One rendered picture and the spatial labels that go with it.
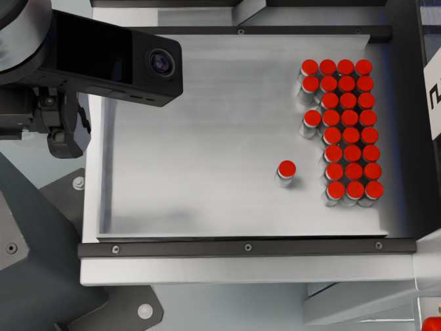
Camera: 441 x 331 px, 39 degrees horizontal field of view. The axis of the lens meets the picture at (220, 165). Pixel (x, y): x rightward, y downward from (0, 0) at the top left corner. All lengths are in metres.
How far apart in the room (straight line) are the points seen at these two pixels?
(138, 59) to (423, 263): 0.45
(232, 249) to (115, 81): 0.36
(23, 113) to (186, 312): 1.24
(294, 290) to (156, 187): 0.93
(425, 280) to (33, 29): 0.54
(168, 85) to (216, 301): 1.23
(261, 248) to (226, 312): 0.90
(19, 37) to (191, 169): 0.45
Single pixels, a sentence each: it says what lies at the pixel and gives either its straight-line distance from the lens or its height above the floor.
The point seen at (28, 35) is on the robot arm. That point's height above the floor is 1.32.
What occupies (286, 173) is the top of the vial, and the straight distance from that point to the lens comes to 0.74.
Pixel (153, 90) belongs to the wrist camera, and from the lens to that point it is 0.43.
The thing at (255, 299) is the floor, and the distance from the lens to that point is 1.64.
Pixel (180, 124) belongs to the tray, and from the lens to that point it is 0.80.
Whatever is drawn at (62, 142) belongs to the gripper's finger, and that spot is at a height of 1.20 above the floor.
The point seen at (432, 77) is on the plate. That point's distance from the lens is 0.72.
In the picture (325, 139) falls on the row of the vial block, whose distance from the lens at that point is 0.76.
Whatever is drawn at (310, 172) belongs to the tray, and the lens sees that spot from 0.79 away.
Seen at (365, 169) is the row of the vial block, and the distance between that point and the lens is 0.76.
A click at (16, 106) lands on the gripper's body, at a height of 1.23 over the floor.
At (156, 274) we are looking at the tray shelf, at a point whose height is 0.88.
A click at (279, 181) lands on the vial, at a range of 0.76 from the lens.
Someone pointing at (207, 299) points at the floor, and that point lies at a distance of 1.63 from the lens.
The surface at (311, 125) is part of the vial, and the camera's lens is 0.76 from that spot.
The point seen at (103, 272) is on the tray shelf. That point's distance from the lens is 0.76.
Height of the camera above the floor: 1.63
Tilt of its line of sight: 73 degrees down
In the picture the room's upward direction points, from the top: 5 degrees clockwise
